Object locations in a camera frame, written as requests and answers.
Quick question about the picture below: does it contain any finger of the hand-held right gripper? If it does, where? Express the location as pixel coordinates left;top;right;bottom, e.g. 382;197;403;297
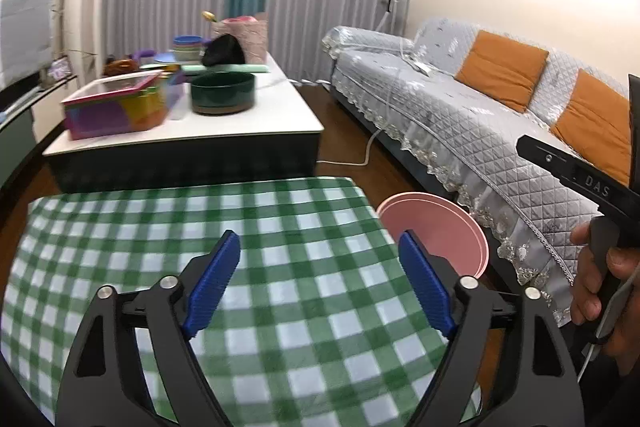
516;134;572;180

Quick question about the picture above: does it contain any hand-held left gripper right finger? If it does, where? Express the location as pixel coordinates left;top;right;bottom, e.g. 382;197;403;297
398;229;586;427

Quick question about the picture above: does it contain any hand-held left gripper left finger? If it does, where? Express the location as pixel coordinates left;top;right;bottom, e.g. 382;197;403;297
55;229;242;427

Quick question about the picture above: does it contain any pink plastic basin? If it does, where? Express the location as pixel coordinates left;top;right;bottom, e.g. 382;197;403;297
375;192;490;281

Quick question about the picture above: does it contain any person's right hand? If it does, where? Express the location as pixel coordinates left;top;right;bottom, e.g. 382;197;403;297
570;223;640;376

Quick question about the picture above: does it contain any orange cushion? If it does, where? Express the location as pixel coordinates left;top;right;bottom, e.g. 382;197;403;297
550;68;634;186
455;30;550;113

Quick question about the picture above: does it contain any green checked tablecloth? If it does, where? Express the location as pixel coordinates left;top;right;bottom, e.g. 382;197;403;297
0;177;484;427

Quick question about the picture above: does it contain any grey quilted covered sofa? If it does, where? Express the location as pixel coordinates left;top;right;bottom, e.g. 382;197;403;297
321;18;640;329

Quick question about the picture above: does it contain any white top coffee table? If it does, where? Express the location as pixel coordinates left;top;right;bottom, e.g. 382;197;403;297
42;52;326;196

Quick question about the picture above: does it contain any dark green round bowl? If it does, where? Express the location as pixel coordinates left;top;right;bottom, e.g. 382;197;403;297
190;71;257;116

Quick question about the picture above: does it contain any multicoloured storage box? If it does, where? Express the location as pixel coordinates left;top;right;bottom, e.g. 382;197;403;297
61;72;192;142

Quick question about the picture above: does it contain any mint green tray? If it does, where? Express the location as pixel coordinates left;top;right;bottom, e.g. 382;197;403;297
181;63;271;76

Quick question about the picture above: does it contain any black pouch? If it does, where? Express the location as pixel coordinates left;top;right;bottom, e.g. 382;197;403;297
201;34;247;69

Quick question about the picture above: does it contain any brown plush toy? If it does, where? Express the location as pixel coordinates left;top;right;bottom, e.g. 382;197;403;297
102;56;141;78

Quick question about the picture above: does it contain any stack of coloured plastic bowls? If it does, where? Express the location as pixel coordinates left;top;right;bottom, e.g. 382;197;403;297
172;35;206;63

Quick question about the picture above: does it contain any dark television stand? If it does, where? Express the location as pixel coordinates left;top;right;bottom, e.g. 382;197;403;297
0;72;79;188

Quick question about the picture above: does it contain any pink lace basket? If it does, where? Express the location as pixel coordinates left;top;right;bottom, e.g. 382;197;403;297
210;13;270;66

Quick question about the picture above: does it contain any grey cloth covered television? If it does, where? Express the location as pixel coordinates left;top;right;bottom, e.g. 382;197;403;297
0;0;56;88

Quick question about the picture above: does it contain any white charging cable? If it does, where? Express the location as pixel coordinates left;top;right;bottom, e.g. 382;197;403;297
317;7;431;166

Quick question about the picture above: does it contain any small photo frame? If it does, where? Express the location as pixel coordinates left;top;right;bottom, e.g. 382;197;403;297
47;59;74;83

